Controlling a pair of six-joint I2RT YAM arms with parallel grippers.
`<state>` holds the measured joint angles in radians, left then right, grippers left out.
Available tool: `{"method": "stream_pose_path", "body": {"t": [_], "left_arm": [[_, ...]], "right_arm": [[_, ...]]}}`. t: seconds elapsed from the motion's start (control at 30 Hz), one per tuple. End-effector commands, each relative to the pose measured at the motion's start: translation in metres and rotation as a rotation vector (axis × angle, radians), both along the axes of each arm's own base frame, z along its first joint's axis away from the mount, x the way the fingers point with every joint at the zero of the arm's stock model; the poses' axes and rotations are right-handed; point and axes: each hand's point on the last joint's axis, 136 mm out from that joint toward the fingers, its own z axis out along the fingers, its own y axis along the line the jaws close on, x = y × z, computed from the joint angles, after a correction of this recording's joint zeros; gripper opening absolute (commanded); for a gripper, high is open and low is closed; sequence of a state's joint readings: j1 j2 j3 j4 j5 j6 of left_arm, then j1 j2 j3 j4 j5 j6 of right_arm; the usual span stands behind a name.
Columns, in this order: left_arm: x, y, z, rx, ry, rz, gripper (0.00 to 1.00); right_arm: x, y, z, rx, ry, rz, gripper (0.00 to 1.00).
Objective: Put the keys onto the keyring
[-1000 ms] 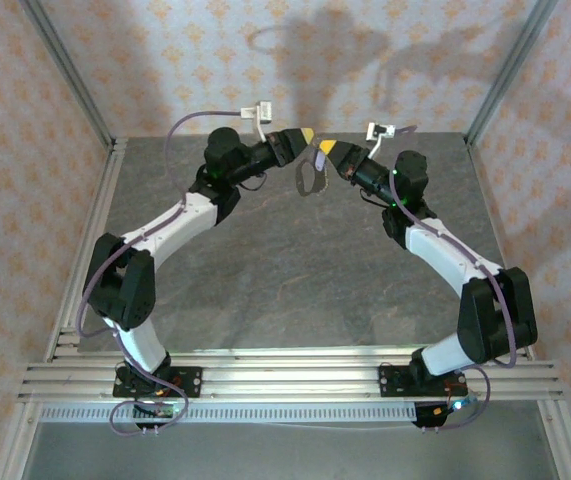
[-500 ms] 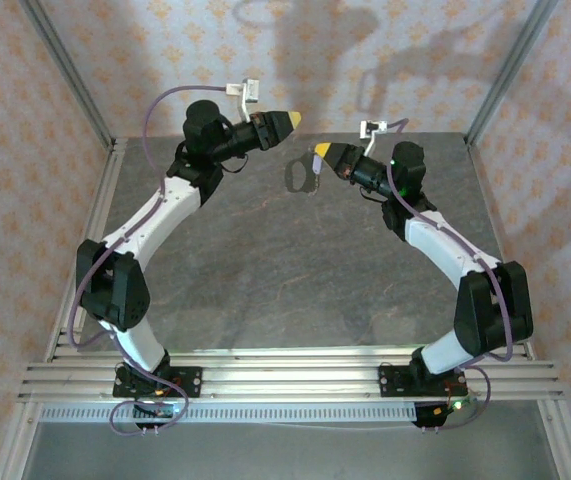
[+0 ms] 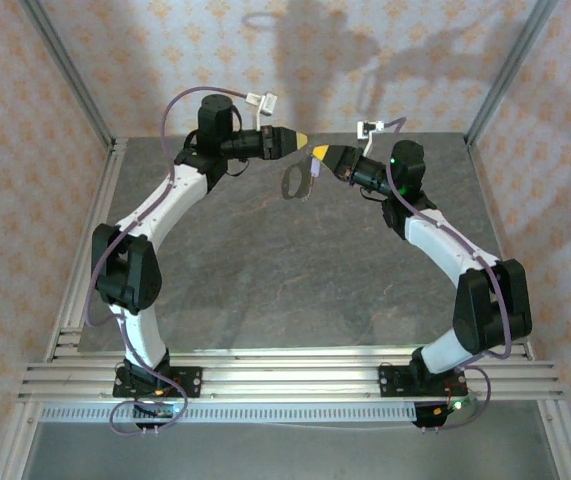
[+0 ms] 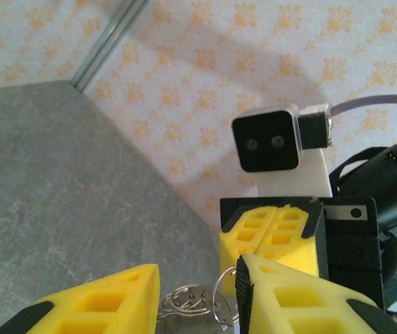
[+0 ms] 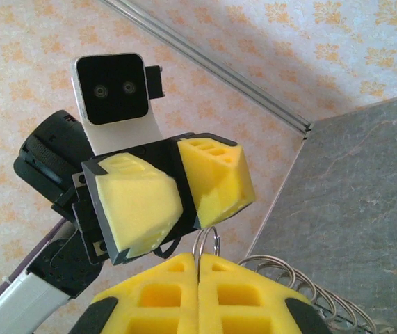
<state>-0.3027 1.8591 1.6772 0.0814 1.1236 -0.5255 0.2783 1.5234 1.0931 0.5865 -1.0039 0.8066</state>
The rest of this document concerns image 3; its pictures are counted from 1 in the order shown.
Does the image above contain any controller board with green LED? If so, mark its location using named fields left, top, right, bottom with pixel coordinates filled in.
left=429, top=398, right=471, bottom=417
left=133, top=401, right=177, bottom=420

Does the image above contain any grey metal panel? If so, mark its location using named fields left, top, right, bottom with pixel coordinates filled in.
left=19, top=422, right=561, bottom=480

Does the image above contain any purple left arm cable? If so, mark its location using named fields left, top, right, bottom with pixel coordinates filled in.
left=84, top=85, right=251, bottom=437

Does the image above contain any aluminium side rail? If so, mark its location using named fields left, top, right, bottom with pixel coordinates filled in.
left=44, top=139, right=129, bottom=361

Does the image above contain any aluminium frame post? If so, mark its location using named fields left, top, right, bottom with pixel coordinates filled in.
left=19, top=0, right=116, bottom=146
left=464, top=0, right=561, bottom=146
left=0, top=399, right=41, bottom=480
left=539, top=399, right=571, bottom=480

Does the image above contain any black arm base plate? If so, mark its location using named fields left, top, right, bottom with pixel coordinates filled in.
left=113, top=366, right=204, bottom=400
left=378, top=364, right=469, bottom=400

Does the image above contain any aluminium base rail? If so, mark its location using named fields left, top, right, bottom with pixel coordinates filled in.
left=17, top=349, right=564, bottom=404

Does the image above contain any white slotted cable duct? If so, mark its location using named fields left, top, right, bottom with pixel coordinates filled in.
left=39, top=403, right=419, bottom=425

